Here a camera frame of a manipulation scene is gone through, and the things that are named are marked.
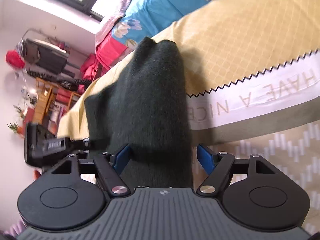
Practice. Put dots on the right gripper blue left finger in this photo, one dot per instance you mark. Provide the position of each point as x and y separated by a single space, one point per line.
111 165

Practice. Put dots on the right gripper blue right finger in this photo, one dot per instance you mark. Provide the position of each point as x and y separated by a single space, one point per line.
216 165

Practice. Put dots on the dark green knit sweater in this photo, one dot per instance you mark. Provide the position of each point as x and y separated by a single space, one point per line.
146 108

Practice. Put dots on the clothes rack with garments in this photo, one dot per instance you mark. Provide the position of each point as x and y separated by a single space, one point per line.
41 56

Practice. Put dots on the wooden shelf with boxes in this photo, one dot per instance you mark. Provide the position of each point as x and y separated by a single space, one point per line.
49 103

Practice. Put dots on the red bags pile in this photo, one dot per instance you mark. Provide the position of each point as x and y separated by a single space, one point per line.
91 69

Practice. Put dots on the yellow and pink patterned quilt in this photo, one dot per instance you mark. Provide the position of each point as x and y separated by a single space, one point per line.
252 78

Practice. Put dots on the red blanket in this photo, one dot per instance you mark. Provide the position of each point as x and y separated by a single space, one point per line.
109 52

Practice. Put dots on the pink floral pillow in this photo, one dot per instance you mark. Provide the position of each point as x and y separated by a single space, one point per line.
113 11

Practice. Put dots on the blue floral bedsheet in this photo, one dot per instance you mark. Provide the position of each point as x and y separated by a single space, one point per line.
149 17

